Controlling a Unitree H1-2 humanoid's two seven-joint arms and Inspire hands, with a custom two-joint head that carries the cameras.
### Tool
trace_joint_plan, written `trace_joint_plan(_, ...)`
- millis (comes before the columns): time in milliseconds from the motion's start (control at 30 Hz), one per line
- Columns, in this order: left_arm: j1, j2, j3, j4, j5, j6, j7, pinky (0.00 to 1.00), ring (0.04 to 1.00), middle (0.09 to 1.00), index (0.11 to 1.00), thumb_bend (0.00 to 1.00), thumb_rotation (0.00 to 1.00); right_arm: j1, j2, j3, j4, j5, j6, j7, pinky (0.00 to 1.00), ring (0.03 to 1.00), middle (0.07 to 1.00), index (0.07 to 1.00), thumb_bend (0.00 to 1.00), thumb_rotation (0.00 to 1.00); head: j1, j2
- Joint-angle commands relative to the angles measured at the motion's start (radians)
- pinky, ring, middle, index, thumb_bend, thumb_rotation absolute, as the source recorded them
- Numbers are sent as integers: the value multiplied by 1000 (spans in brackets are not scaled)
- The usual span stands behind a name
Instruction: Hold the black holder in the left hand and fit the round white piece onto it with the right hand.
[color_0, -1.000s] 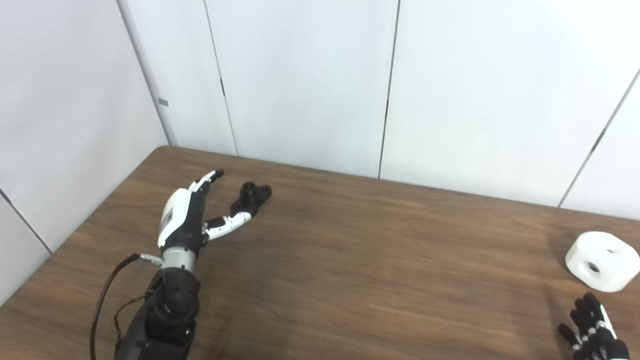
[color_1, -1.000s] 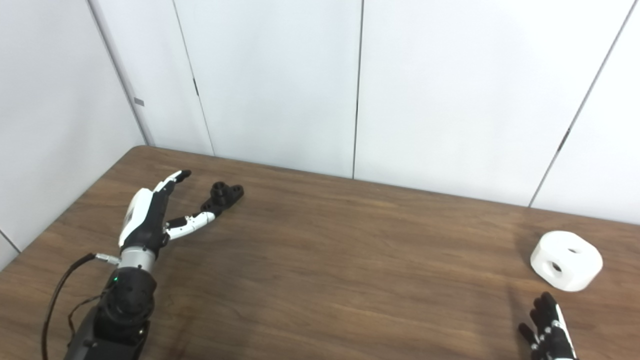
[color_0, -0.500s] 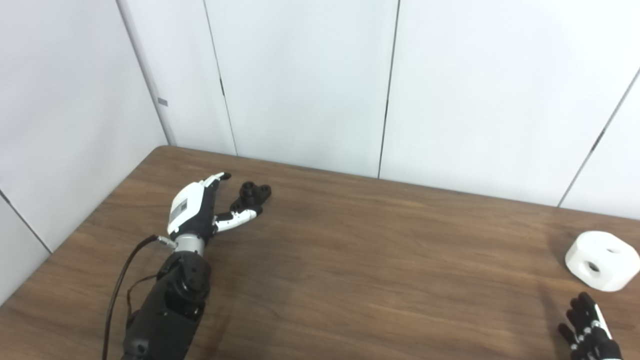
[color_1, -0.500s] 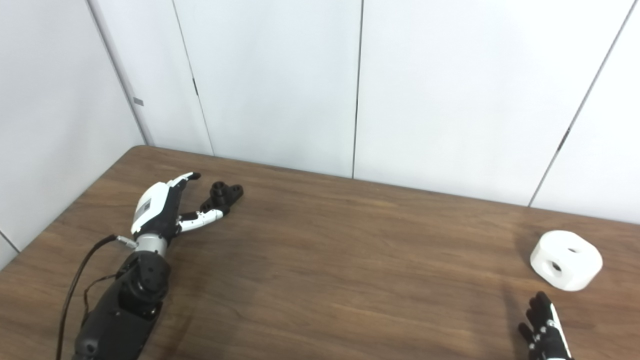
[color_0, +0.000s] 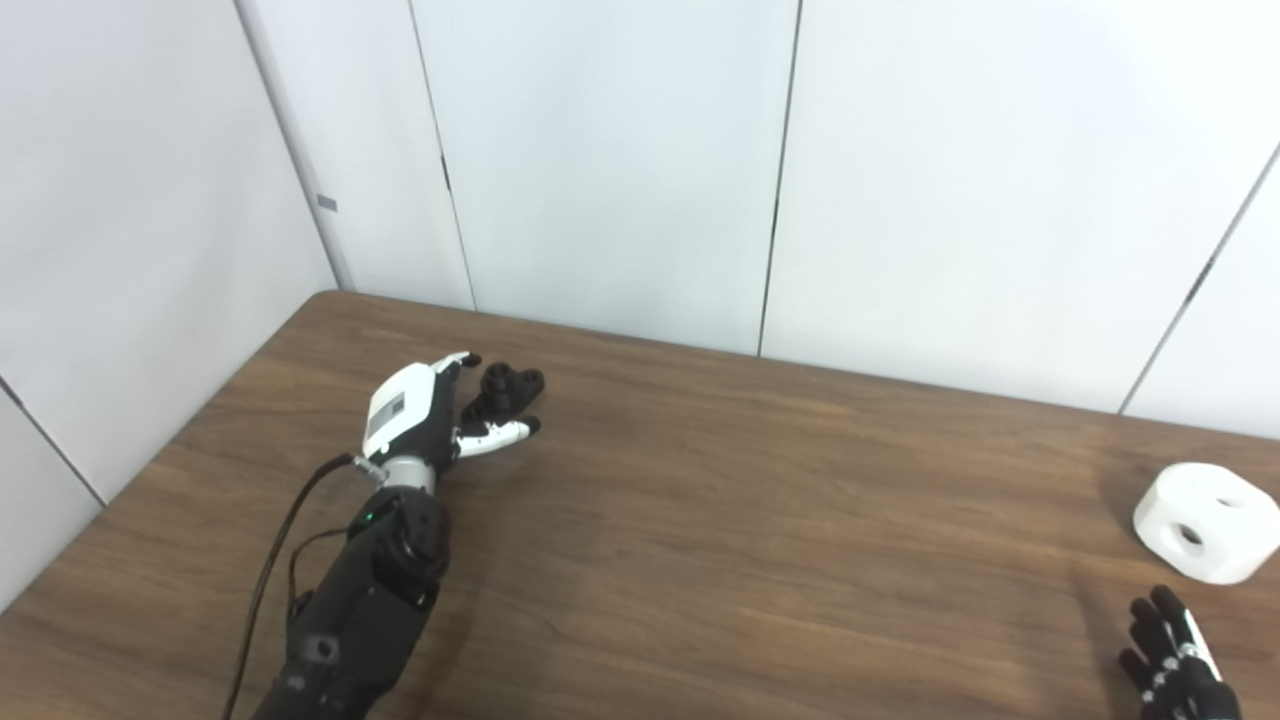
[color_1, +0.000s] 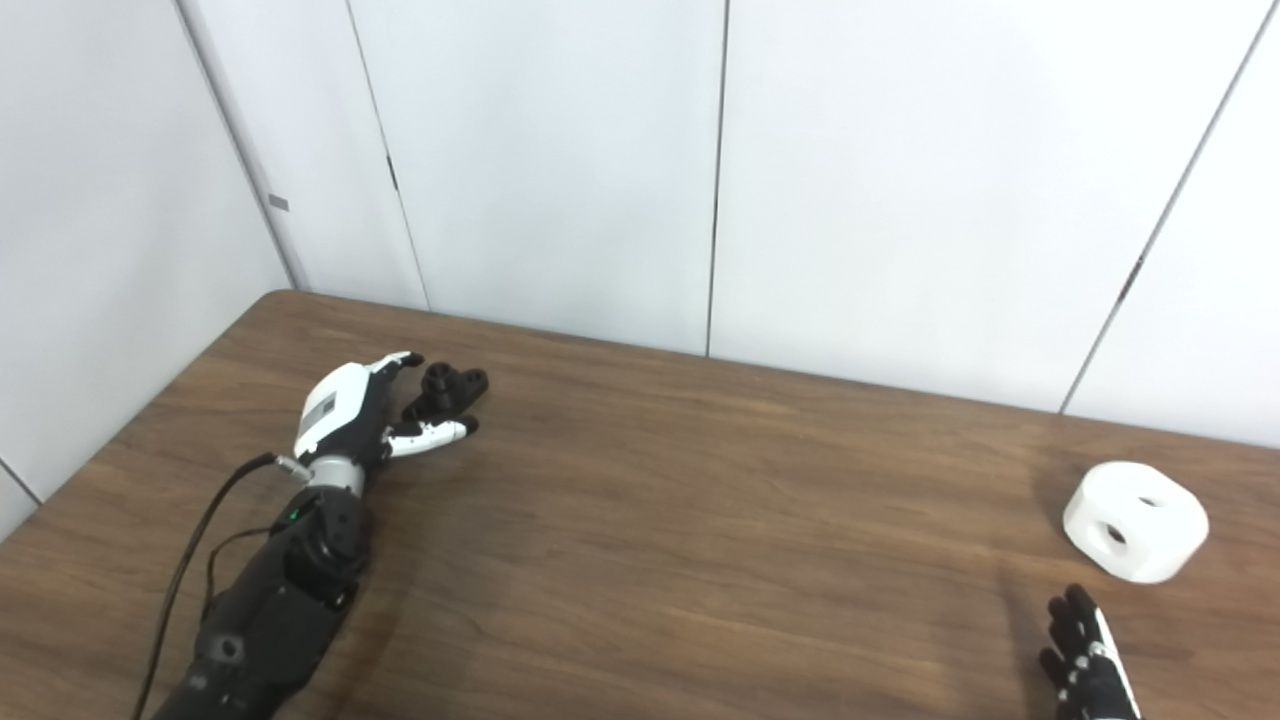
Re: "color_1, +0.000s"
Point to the round white plastic piece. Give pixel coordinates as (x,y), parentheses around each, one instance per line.
(1150,550)

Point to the black plastic holder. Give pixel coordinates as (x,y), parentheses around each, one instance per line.
(450,385)

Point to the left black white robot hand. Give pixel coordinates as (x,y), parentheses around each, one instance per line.
(335,400)

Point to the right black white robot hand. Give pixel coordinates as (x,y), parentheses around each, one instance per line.
(1090,670)

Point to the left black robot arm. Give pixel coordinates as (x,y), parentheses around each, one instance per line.
(280,600)

